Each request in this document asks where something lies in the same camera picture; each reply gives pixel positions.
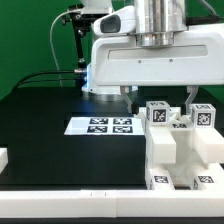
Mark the white chair back frame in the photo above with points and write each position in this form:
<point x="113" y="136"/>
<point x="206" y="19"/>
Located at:
<point x="179" y="141"/>

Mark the white front fence bar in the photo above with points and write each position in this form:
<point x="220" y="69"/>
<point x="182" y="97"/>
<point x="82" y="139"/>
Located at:
<point x="111" y="204"/>

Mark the white fence bar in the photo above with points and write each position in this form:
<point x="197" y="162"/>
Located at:
<point x="3" y="159"/>
<point x="111" y="204"/>

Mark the white left fence bar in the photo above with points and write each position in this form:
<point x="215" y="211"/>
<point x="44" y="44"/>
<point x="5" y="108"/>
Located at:
<point x="3" y="159"/>

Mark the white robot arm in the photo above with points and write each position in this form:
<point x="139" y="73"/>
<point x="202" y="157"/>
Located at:
<point x="151" y="43"/>

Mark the white tagged cube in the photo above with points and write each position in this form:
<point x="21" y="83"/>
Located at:
<point x="157" y="112"/>
<point x="203" y="115"/>

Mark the black rear camera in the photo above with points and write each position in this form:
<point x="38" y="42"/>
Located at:
<point x="93" y="14"/>

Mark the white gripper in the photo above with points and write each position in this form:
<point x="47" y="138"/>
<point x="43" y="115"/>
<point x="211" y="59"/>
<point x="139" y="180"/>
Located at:
<point x="136" y="47"/>

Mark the white tagged flat plate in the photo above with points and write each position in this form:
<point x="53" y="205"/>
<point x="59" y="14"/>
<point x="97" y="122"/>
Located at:
<point x="104" y="126"/>

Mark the white chair seat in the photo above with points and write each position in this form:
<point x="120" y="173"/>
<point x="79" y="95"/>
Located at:
<point x="181" y="175"/>

